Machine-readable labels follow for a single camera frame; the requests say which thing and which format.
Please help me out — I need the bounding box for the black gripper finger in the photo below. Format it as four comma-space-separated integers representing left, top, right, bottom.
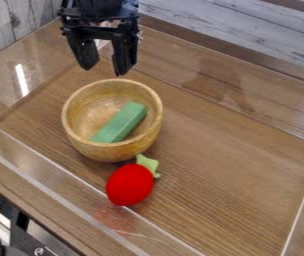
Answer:
66, 31, 100, 70
112, 33, 139, 76

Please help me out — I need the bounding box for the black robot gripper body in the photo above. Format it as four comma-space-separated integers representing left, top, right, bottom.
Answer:
58, 0, 140, 42

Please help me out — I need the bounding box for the green rectangular block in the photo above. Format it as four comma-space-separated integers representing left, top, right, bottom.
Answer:
91, 102, 147, 143

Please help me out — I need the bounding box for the brown wooden bowl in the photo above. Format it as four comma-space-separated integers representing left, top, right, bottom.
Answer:
60, 78, 164, 163

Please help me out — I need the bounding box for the red plush strawberry toy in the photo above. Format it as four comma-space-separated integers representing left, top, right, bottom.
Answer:
106, 154, 162, 206

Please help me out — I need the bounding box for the clear acrylic tray enclosure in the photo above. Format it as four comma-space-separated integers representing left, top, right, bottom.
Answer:
0, 23, 304, 256

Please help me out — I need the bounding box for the black metal frame bracket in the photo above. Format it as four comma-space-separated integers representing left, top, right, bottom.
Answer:
11, 213, 58, 256

